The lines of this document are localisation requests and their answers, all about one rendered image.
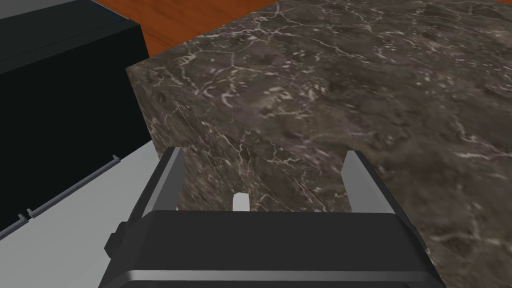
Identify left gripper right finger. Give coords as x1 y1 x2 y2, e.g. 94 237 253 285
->
340 150 406 220

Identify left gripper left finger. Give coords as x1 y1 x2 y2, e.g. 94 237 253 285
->
127 146 185 224

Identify white cupboard front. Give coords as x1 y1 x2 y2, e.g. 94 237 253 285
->
0 139 162 288

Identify black appliance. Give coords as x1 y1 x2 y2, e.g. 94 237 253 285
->
0 0 154 234

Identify grey bar handle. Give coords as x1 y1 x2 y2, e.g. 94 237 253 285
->
25 154 122 219
0 213 27 242

